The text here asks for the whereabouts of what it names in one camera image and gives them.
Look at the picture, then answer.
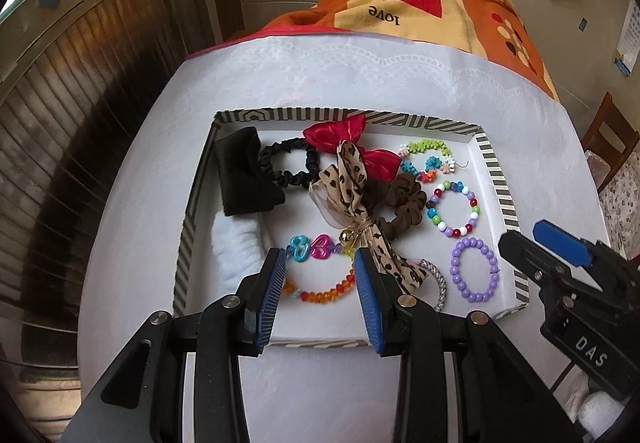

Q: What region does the red satin bow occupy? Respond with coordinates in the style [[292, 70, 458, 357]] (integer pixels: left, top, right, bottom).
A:
[[301, 112, 404, 183]]

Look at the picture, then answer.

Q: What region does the orange patterned love blanket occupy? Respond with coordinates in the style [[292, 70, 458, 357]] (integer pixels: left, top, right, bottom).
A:
[[186, 0, 561, 102]]

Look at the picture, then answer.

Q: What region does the brown scrunchie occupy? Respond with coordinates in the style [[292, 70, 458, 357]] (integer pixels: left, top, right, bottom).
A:
[[362, 174, 427, 241]]

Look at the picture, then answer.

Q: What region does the wall calendar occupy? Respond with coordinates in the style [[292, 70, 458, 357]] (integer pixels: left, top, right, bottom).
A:
[[614, 0, 640, 77]]

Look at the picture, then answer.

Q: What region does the multicolour bead bracelet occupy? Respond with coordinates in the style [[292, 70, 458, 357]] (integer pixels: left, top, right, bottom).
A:
[[425, 180, 482, 239]]

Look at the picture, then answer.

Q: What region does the black scrunchie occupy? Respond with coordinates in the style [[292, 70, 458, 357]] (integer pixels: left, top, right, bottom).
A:
[[258, 138, 320, 190]]

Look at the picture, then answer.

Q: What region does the purple bead bracelet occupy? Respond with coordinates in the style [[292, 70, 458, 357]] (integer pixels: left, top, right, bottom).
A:
[[449, 236, 501, 303]]

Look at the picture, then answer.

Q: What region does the white fluffy scrunchie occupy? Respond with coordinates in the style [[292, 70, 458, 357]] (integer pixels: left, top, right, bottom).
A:
[[212, 210, 272, 295]]

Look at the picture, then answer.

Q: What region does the wooden louvered door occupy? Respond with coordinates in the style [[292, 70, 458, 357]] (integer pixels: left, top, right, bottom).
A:
[[1, 0, 184, 369]]

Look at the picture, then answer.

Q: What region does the leopard print ribbon bow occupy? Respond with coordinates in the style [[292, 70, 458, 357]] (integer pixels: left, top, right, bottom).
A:
[[309, 141, 427, 293]]

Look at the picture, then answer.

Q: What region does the silver rhinestone bangle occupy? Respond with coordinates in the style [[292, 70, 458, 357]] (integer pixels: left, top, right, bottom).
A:
[[419, 259, 448, 313]]

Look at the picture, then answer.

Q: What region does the striped white tray box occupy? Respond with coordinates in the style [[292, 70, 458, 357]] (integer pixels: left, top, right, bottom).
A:
[[172, 107, 520, 349]]

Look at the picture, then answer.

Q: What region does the wooden chair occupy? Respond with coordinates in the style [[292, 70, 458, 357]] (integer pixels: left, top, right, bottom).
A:
[[582, 92, 639, 193]]

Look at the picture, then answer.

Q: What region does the black velvet hair clip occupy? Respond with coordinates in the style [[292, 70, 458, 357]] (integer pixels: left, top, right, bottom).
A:
[[214, 127, 285, 217]]

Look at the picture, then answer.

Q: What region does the colourful flower bead bracelet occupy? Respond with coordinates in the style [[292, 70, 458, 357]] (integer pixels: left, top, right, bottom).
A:
[[397, 136, 458, 186]]

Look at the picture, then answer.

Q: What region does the orange rainbow crystal bracelet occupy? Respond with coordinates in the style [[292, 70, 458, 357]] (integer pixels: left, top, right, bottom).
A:
[[282, 241, 357, 305]]

